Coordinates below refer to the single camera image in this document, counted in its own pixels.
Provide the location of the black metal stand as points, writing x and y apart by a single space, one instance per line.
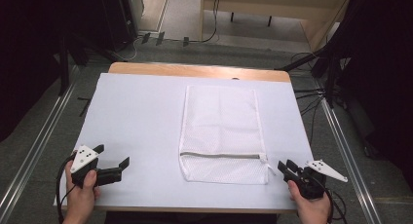
63 68
329 78

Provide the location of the white mesh laundry bag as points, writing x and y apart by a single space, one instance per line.
220 130

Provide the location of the white table sheet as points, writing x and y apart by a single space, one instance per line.
136 126

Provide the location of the person's left hand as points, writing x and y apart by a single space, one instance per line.
82 198

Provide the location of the black curtain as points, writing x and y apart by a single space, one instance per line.
22 55
383 71

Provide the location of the person's right hand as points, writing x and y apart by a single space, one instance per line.
310 209

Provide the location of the black cabinet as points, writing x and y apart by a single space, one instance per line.
118 16

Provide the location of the aluminium floor rail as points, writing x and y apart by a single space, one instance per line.
349 159
35 146

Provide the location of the light wooden bench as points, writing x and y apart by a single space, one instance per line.
276 6

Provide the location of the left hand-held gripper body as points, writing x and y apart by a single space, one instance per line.
85 159

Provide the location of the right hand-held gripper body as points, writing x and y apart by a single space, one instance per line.
312 181

